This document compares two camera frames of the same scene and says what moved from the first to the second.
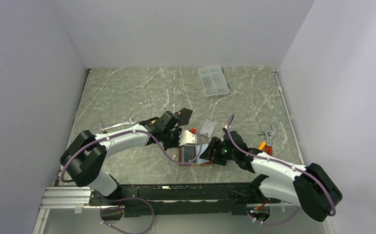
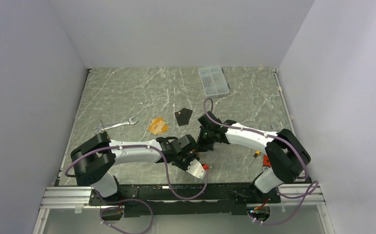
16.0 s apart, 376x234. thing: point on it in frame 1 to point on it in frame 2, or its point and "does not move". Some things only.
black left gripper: (176, 144) to (191, 157)
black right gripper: (215, 143) to (203, 146)
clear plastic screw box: (213, 81) does not move
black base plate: (152, 200) does not move
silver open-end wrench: (129, 122) does not move
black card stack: (184, 116) does not move
